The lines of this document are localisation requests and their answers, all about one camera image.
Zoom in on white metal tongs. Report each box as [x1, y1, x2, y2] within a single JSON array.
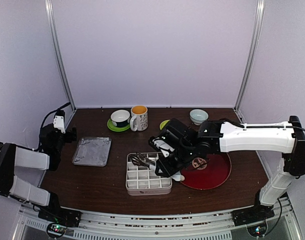
[[129, 138, 186, 182]]

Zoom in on white patterned mug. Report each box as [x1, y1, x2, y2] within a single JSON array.
[[129, 105, 148, 132]]

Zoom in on green saucer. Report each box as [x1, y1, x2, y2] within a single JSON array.
[[107, 119, 131, 132]]

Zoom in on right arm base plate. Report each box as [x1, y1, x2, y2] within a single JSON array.
[[231, 205, 275, 227]]

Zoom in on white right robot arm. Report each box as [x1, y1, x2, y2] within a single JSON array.
[[148, 115, 305, 221]]

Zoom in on bunny print tin lid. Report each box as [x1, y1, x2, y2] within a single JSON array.
[[72, 137, 112, 167]]

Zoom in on pale blue ceramic bowl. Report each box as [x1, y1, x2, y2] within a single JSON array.
[[189, 109, 209, 126]]

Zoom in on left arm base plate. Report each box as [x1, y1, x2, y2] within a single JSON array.
[[36, 205, 82, 228]]

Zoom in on dark white-lined cup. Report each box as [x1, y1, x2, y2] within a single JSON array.
[[110, 109, 131, 126]]

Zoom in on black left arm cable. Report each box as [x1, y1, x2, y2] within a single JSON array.
[[39, 102, 71, 136]]

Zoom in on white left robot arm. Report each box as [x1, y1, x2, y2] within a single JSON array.
[[0, 108, 77, 222]]

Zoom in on lime green bowl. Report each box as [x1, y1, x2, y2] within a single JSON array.
[[159, 119, 170, 130]]

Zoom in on aluminium front rail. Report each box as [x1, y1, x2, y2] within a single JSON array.
[[12, 206, 301, 240]]

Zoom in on silver divided tin box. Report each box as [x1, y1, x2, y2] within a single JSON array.
[[125, 152, 173, 196]]

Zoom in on aluminium frame post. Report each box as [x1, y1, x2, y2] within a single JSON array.
[[44, 0, 76, 112], [234, 0, 266, 113]]

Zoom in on right aluminium frame post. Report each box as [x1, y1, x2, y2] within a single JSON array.
[[234, 0, 266, 113]]

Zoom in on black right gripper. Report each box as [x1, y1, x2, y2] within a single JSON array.
[[155, 143, 197, 179]]

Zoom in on left aluminium frame post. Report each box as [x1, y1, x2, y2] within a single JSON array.
[[44, 0, 76, 112]]

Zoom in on red round tray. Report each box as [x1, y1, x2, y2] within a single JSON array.
[[180, 153, 232, 190]]

